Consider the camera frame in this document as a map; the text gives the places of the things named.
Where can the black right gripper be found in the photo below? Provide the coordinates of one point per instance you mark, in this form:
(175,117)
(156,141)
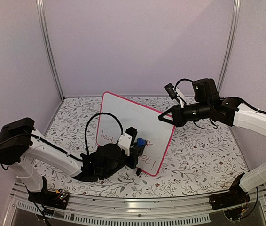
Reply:
(177,120)

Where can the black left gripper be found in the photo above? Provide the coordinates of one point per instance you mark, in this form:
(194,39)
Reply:
(134,152)

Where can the blue whiteboard eraser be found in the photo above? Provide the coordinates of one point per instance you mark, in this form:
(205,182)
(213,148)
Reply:
(141,142)

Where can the pink framed whiteboard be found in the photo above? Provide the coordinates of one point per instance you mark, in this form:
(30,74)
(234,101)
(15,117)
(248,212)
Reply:
(157,133)

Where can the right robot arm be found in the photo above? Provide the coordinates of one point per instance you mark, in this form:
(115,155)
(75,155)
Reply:
(249,118)

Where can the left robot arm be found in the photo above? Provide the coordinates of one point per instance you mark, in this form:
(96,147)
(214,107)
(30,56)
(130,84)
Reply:
(20,142)

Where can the floral table mat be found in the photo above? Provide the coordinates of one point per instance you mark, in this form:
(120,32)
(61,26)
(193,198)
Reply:
(199,159)

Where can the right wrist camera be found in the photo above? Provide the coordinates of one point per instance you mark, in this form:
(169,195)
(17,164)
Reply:
(175,94)

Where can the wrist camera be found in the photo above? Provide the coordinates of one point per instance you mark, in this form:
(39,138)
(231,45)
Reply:
(175,94)
(127,139)

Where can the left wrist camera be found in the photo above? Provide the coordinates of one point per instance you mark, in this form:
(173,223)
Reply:
(127,139)

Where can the front aluminium rail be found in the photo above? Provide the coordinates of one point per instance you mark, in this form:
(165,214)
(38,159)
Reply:
(195,210)

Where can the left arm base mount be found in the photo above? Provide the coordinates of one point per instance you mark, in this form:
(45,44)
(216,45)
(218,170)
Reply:
(56,199)

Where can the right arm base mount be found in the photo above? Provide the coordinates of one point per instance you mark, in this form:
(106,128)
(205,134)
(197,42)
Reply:
(235,204)

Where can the right aluminium frame post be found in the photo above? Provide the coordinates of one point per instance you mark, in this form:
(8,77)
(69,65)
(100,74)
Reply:
(230,43)

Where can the aluminium frame post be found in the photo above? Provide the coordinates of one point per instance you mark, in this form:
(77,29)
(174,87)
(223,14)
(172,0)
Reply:
(48,48)
(230,43)

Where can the left aluminium frame post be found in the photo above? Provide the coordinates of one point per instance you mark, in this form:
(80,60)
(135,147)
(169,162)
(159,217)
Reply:
(48,48)

